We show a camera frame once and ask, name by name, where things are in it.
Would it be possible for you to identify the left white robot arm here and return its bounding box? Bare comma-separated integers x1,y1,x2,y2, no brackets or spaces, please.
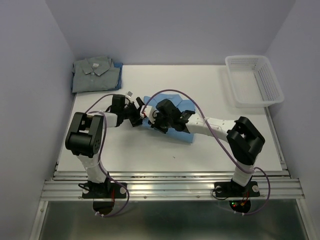
65,93,144,197

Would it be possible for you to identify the folded grey shirt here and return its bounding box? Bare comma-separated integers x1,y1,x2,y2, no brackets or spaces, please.
71,56,120,93

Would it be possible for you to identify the white plastic basket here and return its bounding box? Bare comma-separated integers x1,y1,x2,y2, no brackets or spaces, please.
225,55,285,108

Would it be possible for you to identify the light blue long sleeve shirt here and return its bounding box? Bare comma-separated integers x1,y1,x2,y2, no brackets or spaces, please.
142,93,196,144

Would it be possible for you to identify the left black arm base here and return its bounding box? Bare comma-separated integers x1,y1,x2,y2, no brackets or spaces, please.
78,181,127,199

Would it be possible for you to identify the aluminium mounting rail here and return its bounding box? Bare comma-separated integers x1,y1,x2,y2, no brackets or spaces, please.
40,163,305,201

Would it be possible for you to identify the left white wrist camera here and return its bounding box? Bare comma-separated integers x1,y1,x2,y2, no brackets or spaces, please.
126,91,133,98

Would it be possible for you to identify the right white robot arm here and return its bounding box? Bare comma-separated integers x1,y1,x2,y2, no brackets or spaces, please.
140,99,266,195

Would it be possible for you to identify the folded blue plaid shirt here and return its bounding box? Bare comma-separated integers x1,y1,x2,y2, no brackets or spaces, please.
110,62,123,91

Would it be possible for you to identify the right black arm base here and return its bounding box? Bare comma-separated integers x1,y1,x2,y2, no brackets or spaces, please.
212,180,260,199

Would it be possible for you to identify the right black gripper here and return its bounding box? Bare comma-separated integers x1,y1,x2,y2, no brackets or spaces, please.
147,111,173,134

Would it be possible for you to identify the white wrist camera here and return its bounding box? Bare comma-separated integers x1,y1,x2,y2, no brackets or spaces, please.
140,105,158,124
126,91,133,98

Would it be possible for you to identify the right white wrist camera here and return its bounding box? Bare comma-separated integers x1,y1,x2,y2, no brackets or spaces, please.
140,105,158,124

